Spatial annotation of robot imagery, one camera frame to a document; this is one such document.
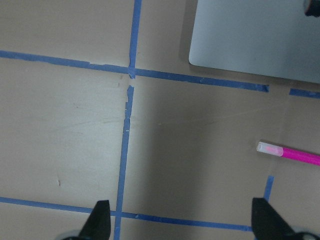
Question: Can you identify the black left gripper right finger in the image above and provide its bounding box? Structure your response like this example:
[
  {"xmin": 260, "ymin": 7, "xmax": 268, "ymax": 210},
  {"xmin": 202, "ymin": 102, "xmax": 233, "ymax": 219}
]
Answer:
[{"xmin": 251, "ymin": 197, "xmax": 320, "ymax": 240}]

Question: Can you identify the grey closed laptop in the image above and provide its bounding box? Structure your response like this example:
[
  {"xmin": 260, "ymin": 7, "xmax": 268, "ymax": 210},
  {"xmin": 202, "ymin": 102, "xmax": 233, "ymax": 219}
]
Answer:
[{"xmin": 189, "ymin": 0, "xmax": 320, "ymax": 83}]

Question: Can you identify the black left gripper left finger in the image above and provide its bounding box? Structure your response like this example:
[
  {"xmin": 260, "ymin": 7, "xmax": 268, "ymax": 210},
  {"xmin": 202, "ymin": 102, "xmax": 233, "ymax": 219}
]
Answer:
[{"xmin": 56, "ymin": 200, "xmax": 111, "ymax": 240}]

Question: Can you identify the pink pen with clear cap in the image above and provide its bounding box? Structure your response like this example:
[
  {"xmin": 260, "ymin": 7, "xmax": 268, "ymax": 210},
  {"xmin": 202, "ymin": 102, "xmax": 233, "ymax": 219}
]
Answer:
[{"xmin": 256, "ymin": 141, "xmax": 320, "ymax": 166}]

